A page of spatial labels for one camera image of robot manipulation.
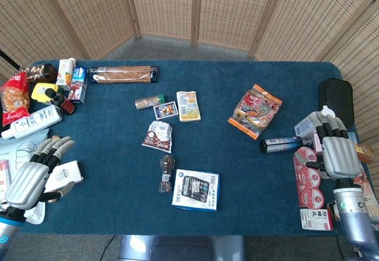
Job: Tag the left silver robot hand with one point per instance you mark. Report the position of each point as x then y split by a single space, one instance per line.
28 181

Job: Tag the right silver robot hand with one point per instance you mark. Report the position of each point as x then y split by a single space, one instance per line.
340 157

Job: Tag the blue white calculator package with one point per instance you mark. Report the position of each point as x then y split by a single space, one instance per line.
195 190

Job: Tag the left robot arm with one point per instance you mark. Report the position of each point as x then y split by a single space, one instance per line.
9 231

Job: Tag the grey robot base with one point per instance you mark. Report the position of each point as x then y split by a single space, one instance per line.
177 247

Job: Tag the light blue printed package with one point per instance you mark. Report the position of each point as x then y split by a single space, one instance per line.
353 138

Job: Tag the white box black print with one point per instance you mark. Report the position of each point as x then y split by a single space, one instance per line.
66 173

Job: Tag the red white milk carton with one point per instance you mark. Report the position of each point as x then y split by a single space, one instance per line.
315 219

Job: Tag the blue milk carton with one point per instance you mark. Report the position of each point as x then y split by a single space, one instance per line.
78 86

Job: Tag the small card pack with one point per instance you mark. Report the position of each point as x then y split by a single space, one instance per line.
165 110

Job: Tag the red white tube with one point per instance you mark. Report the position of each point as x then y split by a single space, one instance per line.
4 175

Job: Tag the honey squeeze bottle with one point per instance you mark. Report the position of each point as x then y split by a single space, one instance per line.
364 153

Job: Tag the light blue paper bag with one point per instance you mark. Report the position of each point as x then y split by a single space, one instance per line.
17 151

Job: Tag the white plastic bag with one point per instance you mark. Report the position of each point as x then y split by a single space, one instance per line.
37 215

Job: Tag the bamboo skewer pack red picture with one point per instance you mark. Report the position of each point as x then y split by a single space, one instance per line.
367 187

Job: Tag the red lidded cup pack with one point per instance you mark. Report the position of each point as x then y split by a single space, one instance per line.
309 190

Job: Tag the white bottle round cap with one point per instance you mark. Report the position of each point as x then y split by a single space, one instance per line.
305 126

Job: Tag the black zip pouch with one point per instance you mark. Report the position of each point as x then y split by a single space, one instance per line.
337 98

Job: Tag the long white lotion bottle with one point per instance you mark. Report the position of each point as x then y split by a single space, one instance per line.
32 122

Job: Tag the black blue spray can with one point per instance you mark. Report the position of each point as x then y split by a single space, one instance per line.
281 144

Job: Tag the red snack bag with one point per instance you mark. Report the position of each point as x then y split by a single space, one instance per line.
14 101

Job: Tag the dark sauce bottle red label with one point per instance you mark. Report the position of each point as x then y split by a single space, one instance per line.
63 104

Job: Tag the yellow container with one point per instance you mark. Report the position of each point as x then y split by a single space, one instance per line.
40 92

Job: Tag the orange snack bag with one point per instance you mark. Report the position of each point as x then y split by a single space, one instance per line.
256 111

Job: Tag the blue table cloth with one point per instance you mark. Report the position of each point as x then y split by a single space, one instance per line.
118 142

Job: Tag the bag of nuts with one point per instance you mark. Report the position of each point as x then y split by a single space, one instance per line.
44 71

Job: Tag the white orange juice carton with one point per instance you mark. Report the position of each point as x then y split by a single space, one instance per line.
65 74

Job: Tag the black pole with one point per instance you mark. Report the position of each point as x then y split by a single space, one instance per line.
9 58

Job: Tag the white red snack pouch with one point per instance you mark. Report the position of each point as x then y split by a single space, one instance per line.
157 136

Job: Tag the long brown stick package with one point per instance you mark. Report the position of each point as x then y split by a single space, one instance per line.
124 74

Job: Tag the yellow white tissue pack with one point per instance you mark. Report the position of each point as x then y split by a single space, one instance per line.
188 106

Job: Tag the woven bamboo folding screen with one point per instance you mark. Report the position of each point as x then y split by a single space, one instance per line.
165 6

